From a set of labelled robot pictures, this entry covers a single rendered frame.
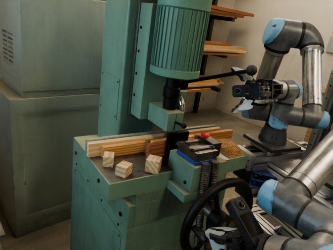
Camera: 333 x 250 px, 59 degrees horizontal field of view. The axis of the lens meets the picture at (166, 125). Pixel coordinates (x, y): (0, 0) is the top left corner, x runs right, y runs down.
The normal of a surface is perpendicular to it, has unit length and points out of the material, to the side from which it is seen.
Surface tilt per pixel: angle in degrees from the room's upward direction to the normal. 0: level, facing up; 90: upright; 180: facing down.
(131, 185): 90
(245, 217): 29
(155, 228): 90
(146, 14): 90
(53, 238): 0
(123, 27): 90
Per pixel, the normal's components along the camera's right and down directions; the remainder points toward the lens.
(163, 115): -0.83, 0.08
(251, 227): 0.35, -0.63
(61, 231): 0.14, -0.93
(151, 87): 0.55, 0.36
